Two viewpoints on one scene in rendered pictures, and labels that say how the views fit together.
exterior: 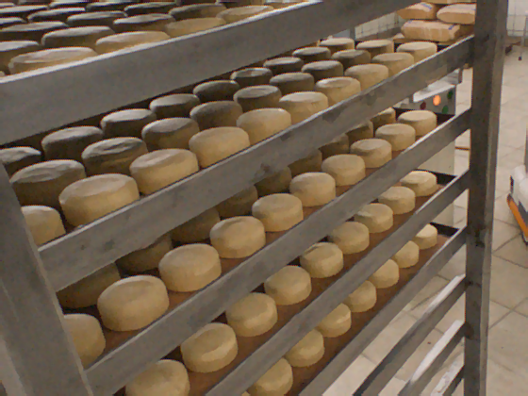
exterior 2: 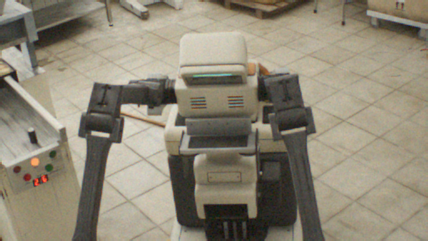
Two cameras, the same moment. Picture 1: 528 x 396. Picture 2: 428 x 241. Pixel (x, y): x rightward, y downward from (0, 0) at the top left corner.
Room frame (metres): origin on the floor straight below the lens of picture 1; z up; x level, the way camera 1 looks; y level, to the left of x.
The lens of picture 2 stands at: (0.35, -1.30, 2.01)
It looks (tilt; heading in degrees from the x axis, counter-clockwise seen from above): 29 degrees down; 10
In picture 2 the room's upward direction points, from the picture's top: 9 degrees counter-clockwise
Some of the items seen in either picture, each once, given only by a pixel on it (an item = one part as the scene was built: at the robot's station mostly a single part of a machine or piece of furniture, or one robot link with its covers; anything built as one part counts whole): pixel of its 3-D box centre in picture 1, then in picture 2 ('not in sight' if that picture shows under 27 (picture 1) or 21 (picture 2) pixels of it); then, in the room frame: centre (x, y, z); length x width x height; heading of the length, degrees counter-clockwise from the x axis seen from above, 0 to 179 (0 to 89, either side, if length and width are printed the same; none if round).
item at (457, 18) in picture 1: (473, 9); not in sight; (6.01, -1.61, 0.47); 0.72 x 0.42 x 0.17; 135
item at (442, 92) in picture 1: (433, 109); (36, 168); (2.16, -0.44, 0.77); 0.24 x 0.04 x 0.14; 129
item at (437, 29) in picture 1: (437, 27); not in sight; (6.10, -1.27, 0.32); 0.72 x 0.42 x 0.17; 44
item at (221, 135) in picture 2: not in sight; (220, 147); (2.01, -1.19, 0.93); 0.28 x 0.16 x 0.22; 86
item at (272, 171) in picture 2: not in sight; (244, 196); (2.13, -1.26, 0.61); 0.28 x 0.27 x 0.25; 86
